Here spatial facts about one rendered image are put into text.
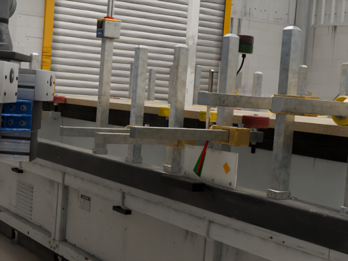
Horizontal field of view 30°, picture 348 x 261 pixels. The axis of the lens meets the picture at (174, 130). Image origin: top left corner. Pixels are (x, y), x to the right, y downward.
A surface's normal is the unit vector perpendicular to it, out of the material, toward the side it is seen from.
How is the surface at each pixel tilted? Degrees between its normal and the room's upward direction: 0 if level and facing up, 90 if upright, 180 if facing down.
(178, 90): 90
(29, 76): 90
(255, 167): 90
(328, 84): 90
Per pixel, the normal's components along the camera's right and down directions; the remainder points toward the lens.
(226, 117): 0.55, 0.08
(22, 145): 0.01, 0.05
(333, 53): -0.86, -0.04
